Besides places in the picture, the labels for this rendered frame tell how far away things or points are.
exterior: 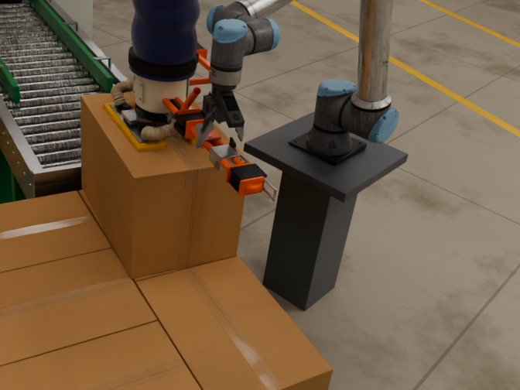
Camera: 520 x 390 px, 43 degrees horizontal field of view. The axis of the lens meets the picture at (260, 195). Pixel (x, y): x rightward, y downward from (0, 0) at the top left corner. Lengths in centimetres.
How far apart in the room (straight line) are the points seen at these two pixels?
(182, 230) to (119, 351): 46
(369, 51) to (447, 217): 182
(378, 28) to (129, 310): 126
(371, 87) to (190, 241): 86
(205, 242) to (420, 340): 122
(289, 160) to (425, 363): 106
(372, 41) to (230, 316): 106
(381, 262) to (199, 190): 155
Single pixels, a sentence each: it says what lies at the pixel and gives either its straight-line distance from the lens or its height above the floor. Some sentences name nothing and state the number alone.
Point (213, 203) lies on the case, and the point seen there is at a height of 80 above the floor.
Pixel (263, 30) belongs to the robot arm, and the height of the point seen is 142.
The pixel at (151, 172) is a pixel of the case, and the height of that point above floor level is 94.
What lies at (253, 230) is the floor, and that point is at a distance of 352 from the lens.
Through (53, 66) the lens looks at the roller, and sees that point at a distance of 383.
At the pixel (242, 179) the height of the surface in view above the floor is 109.
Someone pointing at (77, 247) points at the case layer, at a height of 54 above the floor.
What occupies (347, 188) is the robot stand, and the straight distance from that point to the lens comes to 255.
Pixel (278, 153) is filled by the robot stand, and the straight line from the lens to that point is 270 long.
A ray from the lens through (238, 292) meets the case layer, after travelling 228.
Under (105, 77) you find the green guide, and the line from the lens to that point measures 352.
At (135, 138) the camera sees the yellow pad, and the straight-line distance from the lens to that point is 224.
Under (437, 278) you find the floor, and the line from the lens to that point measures 353.
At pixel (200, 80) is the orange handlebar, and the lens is 242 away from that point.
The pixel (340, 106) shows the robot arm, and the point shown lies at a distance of 262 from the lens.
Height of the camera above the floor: 202
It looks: 32 degrees down
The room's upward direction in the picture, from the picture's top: 9 degrees clockwise
